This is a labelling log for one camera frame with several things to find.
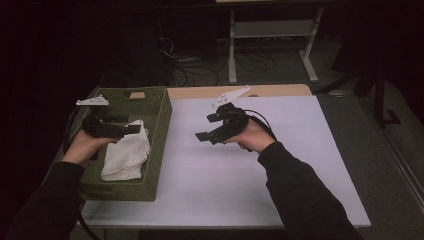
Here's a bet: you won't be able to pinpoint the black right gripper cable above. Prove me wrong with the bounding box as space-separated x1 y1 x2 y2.
244 108 278 142

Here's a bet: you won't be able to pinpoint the green woven basket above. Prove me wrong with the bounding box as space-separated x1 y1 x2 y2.
70 85 173 203

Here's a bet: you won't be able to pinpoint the dark metal stand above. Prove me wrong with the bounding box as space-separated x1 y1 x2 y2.
315 62 403 130

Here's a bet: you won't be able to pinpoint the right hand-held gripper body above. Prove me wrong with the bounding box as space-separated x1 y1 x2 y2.
210 85 251 145

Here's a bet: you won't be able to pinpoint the white cloth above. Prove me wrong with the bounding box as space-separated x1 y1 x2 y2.
100 119 151 182

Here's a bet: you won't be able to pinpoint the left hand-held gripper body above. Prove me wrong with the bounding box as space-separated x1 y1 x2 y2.
75 94 127 139

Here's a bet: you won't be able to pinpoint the person's left hand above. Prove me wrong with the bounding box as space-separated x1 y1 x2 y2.
61 129 116 168

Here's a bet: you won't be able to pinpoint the white metal table frame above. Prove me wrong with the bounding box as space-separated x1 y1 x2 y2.
227 5 325 86

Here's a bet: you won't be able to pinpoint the person's right hand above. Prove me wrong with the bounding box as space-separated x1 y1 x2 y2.
223 120 277 155

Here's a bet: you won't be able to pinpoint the black floor cables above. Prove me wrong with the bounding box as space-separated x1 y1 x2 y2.
159 35 301 88

